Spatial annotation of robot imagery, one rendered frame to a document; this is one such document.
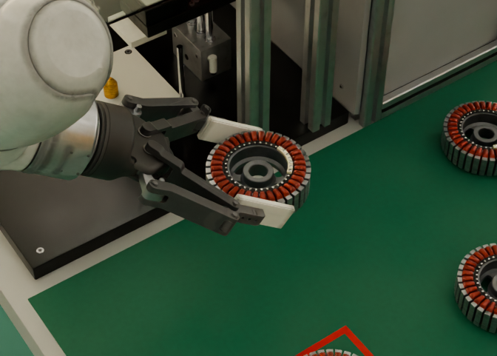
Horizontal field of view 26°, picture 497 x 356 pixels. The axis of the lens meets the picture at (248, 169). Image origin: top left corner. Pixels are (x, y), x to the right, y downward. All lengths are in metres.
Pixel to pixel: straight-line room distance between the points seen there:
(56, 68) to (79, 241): 0.53
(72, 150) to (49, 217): 0.33
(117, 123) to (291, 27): 0.51
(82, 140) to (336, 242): 0.42
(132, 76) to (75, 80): 0.69
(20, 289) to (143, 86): 0.34
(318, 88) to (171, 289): 0.32
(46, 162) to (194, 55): 0.50
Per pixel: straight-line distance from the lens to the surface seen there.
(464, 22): 1.50
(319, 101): 1.38
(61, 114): 0.82
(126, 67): 1.50
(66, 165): 1.02
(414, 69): 1.48
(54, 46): 0.79
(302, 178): 1.13
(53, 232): 1.32
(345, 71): 1.42
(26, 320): 1.27
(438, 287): 1.29
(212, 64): 1.46
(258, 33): 1.25
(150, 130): 1.08
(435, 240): 1.33
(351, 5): 1.35
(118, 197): 1.34
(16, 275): 1.31
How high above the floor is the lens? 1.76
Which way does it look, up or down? 46 degrees down
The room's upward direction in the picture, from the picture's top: straight up
